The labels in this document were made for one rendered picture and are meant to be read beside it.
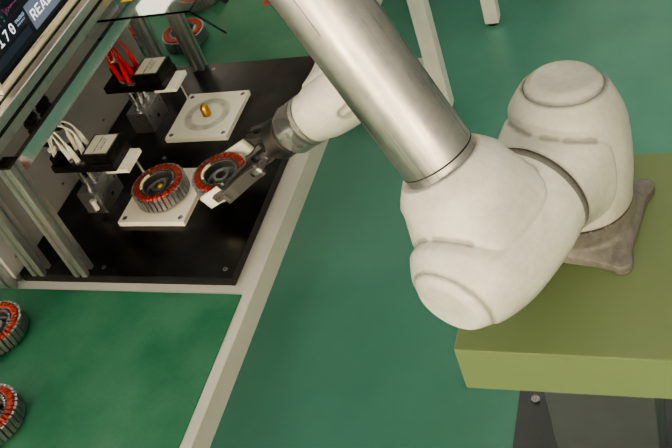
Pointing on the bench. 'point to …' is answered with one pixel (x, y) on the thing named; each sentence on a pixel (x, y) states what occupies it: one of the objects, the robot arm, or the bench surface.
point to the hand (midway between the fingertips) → (222, 176)
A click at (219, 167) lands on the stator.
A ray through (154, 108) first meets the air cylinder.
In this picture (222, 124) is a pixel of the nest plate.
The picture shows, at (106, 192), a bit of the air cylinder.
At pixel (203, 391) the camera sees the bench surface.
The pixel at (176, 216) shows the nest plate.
